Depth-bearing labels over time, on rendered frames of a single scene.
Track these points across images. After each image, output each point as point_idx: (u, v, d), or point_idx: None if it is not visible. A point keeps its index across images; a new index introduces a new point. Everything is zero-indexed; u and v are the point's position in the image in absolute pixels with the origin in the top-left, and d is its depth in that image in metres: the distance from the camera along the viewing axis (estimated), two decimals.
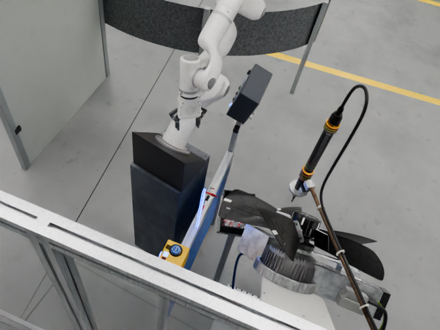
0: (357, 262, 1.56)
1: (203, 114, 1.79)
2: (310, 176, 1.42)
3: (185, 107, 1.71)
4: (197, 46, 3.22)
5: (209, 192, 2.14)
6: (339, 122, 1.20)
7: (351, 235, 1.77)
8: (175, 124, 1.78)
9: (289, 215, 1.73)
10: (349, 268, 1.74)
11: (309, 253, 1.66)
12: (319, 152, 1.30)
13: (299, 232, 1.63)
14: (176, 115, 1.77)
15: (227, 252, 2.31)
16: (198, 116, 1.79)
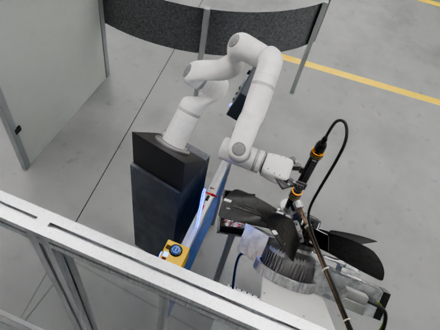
0: (357, 262, 1.56)
1: (286, 186, 1.44)
2: (298, 196, 1.52)
3: None
4: (197, 46, 3.22)
5: (209, 192, 2.14)
6: (323, 150, 1.31)
7: (351, 235, 1.77)
8: None
9: (289, 215, 1.73)
10: (349, 268, 1.74)
11: (309, 253, 1.66)
12: (307, 176, 1.41)
13: (299, 232, 1.63)
14: (295, 164, 1.48)
15: (227, 252, 2.31)
16: (289, 182, 1.45)
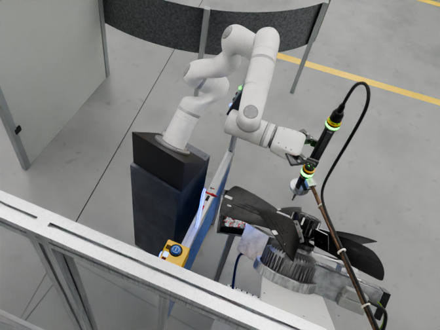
0: (357, 262, 1.56)
1: (296, 164, 1.32)
2: (311, 174, 1.41)
3: None
4: (197, 46, 3.22)
5: (209, 192, 2.14)
6: (340, 119, 1.19)
7: (351, 235, 1.77)
8: (317, 141, 1.38)
9: (289, 216, 1.74)
10: None
11: (309, 253, 1.66)
12: (321, 150, 1.30)
13: (299, 232, 1.63)
14: (307, 136, 1.37)
15: (227, 252, 2.31)
16: (299, 159, 1.33)
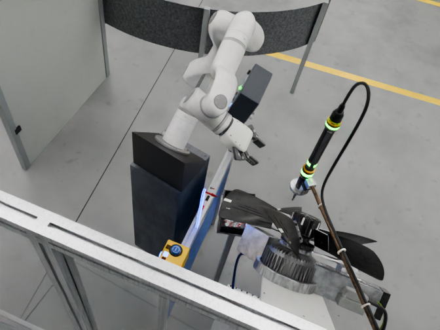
0: (292, 241, 1.47)
1: (238, 158, 1.41)
2: (311, 174, 1.41)
3: None
4: (197, 46, 3.22)
5: (209, 192, 2.14)
6: (340, 119, 1.19)
7: (348, 241, 1.52)
8: (260, 140, 1.48)
9: None
10: None
11: None
12: (321, 150, 1.30)
13: None
14: (253, 134, 1.46)
15: (227, 252, 2.31)
16: (242, 154, 1.43)
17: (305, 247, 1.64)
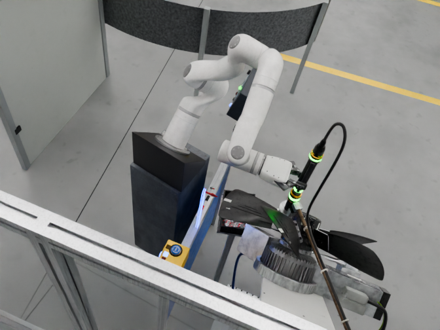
0: (292, 241, 1.47)
1: (286, 186, 1.46)
2: (298, 198, 1.53)
3: None
4: (197, 46, 3.22)
5: (209, 192, 2.14)
6: (322, 152, 1.32)
7: (348, 241, 1.52)
8: None
9: None
10: (349, 268, 1.74)
11: None
12: (306, 177, 1.42)
13: None
14: (294, 167, 1.48)
15: (227, 252, 2.31)
16: (289, 183, 1.47)
17: (305, 247, 1.64)
